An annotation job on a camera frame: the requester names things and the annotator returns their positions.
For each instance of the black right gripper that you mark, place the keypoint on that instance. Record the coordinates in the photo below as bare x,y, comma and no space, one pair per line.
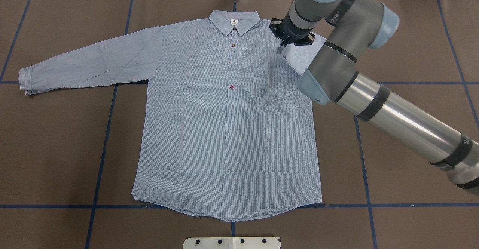
291,31

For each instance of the light blue striped shirt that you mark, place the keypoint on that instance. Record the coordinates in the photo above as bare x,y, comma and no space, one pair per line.
227,134

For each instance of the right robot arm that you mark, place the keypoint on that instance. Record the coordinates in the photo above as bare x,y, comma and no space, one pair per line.
331,76

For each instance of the brown paper table mat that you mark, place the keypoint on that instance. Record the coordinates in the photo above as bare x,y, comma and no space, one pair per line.
69,157

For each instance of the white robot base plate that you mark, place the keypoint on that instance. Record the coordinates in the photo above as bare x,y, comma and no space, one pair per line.
232,243

